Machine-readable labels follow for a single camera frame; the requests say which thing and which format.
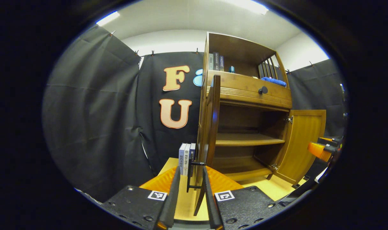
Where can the ceiling light panel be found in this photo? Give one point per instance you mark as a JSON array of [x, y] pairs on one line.
[[108, 18]]

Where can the purple book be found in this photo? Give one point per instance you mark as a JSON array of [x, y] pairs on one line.
[[221, 64]]

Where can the black backdrop cloth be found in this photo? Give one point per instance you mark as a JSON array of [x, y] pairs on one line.
[[92, 111]]

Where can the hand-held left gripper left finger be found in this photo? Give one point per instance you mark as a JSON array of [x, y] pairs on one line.
[[172, 204]]

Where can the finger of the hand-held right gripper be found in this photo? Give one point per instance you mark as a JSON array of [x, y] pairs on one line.
[[318, 150], [326, 139]]

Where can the grey book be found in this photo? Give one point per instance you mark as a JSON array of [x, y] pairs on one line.
[[211, 62]]

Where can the blue folded towel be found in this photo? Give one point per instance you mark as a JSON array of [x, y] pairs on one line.
[[273, 81]]

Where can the blue book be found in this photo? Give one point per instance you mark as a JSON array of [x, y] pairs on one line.
[[192, 155]]

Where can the wooden drawer with black knob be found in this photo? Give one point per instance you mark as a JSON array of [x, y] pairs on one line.
[[242, 88]]

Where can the wooden double-door shoe cabinet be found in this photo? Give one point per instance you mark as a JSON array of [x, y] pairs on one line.
[[242, 48]]

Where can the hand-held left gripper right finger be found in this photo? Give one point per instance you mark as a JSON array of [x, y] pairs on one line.
[[211, 207]]

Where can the wooden shoe cabinet door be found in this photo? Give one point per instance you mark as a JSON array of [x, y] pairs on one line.
[[213, 127], [302, 143]]

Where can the lavender book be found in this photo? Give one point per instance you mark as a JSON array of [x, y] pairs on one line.
[[181, 159]]

